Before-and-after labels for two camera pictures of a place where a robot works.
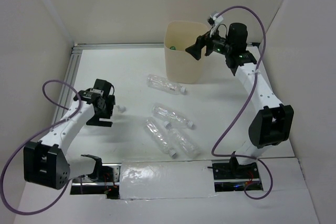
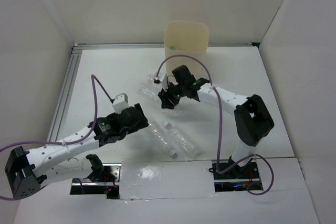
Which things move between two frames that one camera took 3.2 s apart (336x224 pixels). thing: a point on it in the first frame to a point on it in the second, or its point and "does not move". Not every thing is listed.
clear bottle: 160,136 does not move
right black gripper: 196,49 to 165,96
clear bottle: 182,142 does not move
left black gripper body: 108,106 to 141,123
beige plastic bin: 182,67 does not move
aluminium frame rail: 72,61 does not move
